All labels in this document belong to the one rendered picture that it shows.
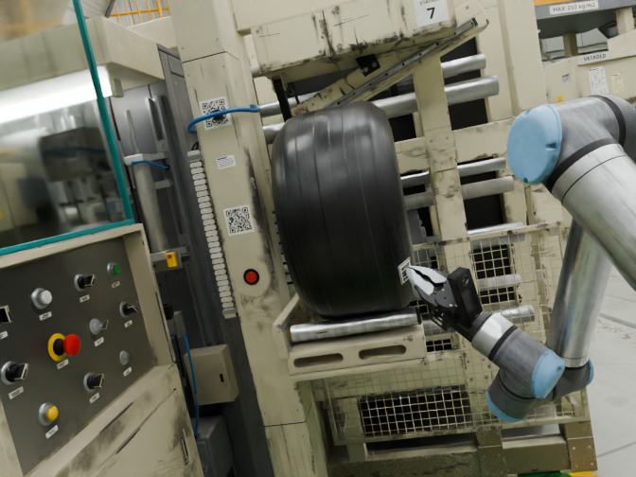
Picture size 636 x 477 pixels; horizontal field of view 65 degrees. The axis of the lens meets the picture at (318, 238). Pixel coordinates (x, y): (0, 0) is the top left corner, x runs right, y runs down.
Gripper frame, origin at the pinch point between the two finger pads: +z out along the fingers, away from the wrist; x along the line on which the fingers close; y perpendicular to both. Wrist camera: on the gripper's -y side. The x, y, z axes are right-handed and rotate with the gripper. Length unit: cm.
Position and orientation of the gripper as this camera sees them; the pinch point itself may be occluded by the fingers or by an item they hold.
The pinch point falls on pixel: (411, 269)
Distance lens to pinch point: 116.6
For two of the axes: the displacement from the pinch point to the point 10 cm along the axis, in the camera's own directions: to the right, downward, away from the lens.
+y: 0.7, 6.5, 7.6
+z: -6.7, -5.3, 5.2
